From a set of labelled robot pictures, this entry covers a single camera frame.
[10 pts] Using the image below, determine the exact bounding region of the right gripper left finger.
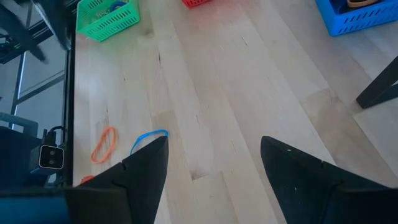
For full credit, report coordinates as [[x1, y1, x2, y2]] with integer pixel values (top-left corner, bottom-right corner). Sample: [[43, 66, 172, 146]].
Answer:
[[63, 136, 170, 224]]

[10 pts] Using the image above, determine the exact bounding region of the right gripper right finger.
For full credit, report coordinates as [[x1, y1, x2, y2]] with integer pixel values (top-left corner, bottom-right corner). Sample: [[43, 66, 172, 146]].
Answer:
[[261, 136, 398, 224]]

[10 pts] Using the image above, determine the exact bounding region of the red spiral wrist coil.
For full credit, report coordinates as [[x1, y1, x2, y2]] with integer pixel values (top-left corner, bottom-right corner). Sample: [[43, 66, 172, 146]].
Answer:
[[80, 175, 95, 187]]

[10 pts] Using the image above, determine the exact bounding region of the blue spiral wrist coil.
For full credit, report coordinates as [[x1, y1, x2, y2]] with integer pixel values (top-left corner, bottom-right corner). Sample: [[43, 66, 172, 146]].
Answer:
[[107, 0, 129, 12]]

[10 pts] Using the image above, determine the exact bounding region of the orange rubber band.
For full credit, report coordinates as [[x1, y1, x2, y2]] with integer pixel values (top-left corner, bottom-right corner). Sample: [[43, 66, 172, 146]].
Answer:
[[90, 126, 118, 165], [346, 0, 381, 9]]

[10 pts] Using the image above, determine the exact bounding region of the blue rubber band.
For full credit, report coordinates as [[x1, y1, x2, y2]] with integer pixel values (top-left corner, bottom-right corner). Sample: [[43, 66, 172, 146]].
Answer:
[[129, 129, 170, 156]]

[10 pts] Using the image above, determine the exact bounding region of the black mesh metal shelf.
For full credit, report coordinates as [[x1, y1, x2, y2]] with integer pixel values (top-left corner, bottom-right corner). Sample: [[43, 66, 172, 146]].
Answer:
[[355, 55, 398, 110]]

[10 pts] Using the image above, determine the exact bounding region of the green plastic basket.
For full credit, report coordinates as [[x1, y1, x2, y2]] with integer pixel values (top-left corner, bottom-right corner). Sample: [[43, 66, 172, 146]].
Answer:
[[76, 0, 141, 43]]

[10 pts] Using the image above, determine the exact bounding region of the blue plastic basket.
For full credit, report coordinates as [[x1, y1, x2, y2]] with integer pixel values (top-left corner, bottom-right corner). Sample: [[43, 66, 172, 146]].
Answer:
[[315, 0, 398, 37]]

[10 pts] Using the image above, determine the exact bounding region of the red plastic basket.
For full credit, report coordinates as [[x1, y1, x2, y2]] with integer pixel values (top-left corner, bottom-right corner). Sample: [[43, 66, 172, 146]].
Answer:
[[181, 0, 213, 9]]

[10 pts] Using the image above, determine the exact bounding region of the table-level camera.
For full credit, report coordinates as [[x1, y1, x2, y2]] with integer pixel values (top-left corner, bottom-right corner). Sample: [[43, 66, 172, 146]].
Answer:
[[30, 143, 65, 175]]

